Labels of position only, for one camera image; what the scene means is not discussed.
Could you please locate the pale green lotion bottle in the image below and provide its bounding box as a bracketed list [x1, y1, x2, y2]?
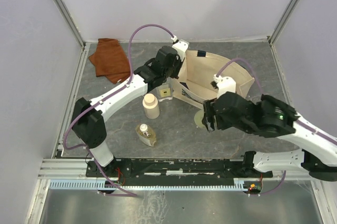
[194, 110, 206, 129]

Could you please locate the cream canvas tote bag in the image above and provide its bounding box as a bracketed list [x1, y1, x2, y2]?
[172, 50, 255, 109]

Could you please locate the amber liquid clear bottle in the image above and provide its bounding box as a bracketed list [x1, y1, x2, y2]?
[135, 123, 157, 147]

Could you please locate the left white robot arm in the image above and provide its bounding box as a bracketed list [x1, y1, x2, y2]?
[71, 43, 188, 177]

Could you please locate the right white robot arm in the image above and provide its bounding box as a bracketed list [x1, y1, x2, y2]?
[202, 92, 336, 182]

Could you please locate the square perfume bottle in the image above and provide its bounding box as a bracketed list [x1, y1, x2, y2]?
[156, 77, 173, 102]

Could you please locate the beige pump bottle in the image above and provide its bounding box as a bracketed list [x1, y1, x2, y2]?
[142, 93, 160, 119]

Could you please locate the brown folded towel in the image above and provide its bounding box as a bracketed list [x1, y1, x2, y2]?
[89, 38, 131, 84]

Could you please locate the small circuit board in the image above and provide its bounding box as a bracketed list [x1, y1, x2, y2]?
[248, 183, 262, 194]

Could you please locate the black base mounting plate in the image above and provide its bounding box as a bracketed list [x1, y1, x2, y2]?
[85, 157, 274, 185]

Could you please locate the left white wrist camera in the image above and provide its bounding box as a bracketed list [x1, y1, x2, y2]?
[172, 40, 189, 61]

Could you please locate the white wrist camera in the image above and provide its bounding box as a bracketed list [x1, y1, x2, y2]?
[211, 75, 236, 98]
[172, 40, 189, 61]

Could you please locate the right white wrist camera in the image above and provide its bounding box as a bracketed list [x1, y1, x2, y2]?
[211, 75, 236, 98]

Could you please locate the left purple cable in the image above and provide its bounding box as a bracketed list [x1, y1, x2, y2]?
[63, 24, 177, 198]

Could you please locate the aluminium frame rail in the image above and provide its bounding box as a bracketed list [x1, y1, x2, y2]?
[38, 157, 90, 180]

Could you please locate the blue slotted cable duct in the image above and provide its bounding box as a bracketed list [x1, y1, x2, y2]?
[49, 176, 260, 191]

